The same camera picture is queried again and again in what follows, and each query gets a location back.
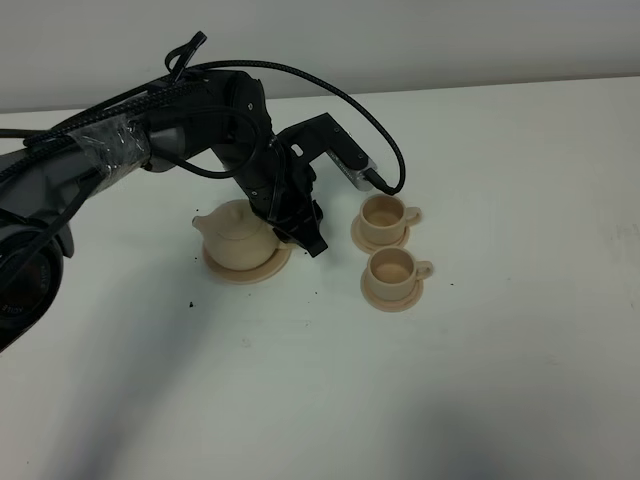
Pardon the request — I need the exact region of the beige teapot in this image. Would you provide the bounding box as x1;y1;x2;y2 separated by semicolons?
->
192;200;293;271

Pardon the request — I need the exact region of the black smooth arm cable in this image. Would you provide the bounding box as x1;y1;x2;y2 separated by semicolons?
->
163;31;264;179

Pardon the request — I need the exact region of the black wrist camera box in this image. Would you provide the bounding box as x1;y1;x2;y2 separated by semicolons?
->
277;113;377;192

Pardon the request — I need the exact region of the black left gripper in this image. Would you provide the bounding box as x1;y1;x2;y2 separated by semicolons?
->
234;144;328;258

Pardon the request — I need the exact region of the beige cup saucer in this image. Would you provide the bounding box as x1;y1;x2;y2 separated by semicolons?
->
360;274;424;313
350;216;410;253

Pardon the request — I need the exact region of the beige far cup saucer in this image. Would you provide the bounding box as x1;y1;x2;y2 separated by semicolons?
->
350;216;410;253

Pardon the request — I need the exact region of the beige far teacup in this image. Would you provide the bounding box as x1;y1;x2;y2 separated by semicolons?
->
358;195;422;244

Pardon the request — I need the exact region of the black braided camera cable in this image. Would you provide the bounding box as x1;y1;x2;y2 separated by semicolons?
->
0;58;407;196

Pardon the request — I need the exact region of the beige near cup saucer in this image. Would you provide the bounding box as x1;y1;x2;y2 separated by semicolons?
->
360;274;424;313

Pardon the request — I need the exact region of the beige teapot saucer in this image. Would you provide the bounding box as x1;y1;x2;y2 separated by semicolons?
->
201;246;291;285

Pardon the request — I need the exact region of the beige near teacup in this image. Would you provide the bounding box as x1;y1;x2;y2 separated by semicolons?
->
365;247;434;302

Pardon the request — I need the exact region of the beige teacup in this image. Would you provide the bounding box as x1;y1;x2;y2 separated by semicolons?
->
365;247;434;302
358;195;422;244

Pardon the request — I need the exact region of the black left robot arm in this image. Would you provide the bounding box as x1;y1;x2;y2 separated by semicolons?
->
1;70;327;346

